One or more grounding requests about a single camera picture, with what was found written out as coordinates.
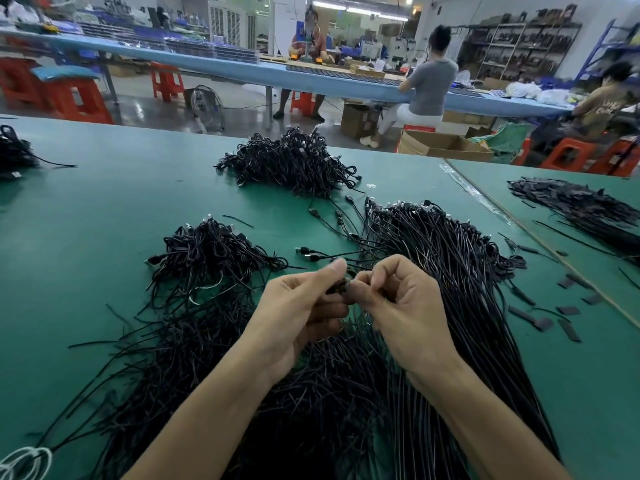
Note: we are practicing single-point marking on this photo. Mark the person's right hand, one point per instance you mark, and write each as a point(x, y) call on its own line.
point(410, 315)

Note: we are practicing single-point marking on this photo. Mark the person's left hand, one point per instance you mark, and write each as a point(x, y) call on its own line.
point(290, 315)

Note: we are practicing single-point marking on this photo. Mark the person's right forearm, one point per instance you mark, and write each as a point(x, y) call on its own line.
point(495, 430)

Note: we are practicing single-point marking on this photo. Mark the person's left forearm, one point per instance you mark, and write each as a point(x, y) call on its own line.
point(195, 425)

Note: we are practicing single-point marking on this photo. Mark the scattered dark tie pieces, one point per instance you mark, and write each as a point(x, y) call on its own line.
point(568, 330)

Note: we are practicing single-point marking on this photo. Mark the open cardboard box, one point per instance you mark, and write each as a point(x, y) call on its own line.
point(444, 147)

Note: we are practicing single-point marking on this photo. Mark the green bag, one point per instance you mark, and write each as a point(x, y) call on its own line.
point(505, 143)

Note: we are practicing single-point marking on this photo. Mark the small cardboard box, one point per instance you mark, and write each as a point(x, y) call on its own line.
point(360, 121)

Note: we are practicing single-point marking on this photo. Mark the red plastic stool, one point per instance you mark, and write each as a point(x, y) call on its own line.
point(18, 83)
point(568, 155)
point(302, 105)
point(167, 83)

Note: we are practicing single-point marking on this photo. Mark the grey floor fan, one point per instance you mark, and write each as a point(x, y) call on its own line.
point(205, 109)

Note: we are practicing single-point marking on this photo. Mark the long blue workbench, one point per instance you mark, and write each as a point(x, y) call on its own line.
point(272, 75)

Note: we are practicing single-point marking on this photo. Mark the pile of white bags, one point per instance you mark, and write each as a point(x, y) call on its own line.
point(538, 93)

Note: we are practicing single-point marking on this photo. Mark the white pillar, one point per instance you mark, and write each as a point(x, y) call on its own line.
point(290, 23)

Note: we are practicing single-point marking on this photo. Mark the metal storage shelf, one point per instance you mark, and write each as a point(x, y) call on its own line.
point(520, 43)

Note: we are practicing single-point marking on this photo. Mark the red stool with blue seat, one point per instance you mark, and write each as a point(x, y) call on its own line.
point(76, 97)

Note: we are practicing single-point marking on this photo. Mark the blue metal rack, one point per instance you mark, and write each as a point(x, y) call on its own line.
point(605, 50)

